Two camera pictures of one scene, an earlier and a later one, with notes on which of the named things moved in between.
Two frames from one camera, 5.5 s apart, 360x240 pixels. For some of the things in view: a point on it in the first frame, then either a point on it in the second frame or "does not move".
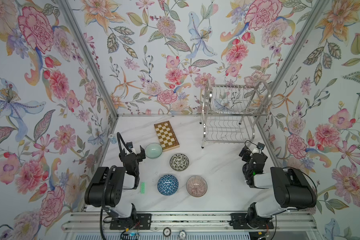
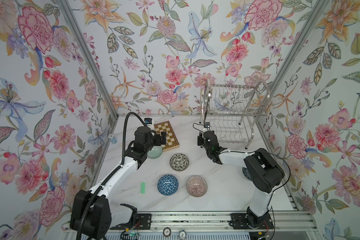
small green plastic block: (143, 187) does not move
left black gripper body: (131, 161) → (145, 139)
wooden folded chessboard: (166, 136) does not move
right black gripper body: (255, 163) → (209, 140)
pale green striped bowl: (153, 150) does not move
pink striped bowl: (196, 186) does not move
